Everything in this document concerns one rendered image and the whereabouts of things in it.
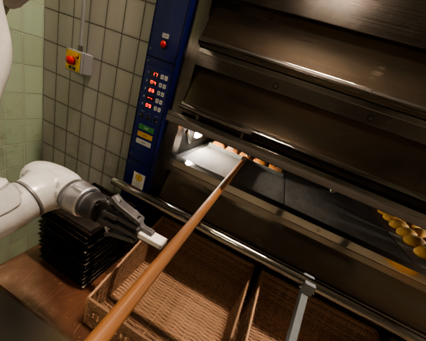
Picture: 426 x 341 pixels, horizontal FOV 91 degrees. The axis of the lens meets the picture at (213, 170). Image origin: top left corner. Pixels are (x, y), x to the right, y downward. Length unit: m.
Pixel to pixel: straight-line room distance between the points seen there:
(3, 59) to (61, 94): 0.90
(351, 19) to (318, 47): 0.12
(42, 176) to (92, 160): 0.78
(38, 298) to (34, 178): 0.67
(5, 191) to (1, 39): 0.32
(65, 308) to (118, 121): 0.88
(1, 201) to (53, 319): 0.66
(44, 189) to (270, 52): 0.85
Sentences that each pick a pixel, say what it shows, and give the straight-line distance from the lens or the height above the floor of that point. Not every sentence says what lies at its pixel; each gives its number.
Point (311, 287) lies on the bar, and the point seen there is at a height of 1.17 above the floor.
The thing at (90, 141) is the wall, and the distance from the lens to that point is 1.42.
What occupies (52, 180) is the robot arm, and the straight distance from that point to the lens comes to 0.67.
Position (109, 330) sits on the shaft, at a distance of 0.43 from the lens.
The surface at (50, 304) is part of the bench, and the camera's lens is 1.21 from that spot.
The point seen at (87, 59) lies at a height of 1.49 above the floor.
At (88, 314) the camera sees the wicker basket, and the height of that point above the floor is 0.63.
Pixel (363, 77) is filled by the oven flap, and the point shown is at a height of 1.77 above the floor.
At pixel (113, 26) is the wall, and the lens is 1.28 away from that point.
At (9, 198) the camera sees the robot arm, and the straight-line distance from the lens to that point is 0.63.
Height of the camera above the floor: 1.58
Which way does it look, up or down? 22 degrees down
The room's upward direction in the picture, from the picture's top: 20 degrees clockwise
